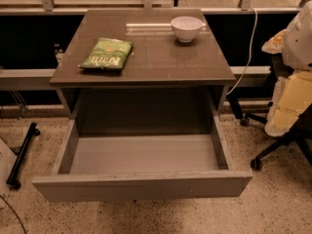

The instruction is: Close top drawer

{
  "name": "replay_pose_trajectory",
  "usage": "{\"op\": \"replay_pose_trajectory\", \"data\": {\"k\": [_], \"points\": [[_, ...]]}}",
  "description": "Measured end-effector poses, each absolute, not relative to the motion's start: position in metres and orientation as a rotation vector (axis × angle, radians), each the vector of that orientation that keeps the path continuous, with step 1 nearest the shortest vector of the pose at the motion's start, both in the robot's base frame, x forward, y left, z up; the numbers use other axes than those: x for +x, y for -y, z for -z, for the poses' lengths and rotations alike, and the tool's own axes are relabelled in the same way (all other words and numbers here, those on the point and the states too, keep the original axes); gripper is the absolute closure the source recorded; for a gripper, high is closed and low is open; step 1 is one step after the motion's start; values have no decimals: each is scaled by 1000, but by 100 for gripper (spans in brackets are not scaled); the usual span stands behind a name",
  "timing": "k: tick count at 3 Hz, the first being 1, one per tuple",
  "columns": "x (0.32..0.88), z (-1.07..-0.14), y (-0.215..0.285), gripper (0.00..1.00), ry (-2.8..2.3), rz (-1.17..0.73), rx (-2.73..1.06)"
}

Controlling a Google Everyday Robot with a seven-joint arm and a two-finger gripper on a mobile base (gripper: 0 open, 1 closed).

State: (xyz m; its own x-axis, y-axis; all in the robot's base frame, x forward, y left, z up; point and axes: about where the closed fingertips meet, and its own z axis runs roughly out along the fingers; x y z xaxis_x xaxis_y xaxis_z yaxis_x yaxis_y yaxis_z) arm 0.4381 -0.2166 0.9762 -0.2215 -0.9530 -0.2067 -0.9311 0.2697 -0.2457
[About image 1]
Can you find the black office chair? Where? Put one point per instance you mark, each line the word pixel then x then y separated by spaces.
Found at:
pixel 298 133

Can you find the white bowl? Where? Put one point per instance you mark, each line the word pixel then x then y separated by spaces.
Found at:
pixel 186 29

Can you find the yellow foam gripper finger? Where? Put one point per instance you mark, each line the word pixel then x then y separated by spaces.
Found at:
pixel 292 95

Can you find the black wheeled stand leg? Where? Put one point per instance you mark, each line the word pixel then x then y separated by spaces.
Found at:
pixel 12 179

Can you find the grey top drawer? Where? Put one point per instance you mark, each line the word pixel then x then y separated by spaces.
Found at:
pixel 143 145

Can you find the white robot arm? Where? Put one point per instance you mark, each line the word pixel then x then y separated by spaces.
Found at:
pixel 301 28

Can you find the green chip bag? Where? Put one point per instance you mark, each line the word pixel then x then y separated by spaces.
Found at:
pixel 108 54

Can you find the grey drawer cabinet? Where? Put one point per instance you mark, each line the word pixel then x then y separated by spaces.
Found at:
pixel 157 57

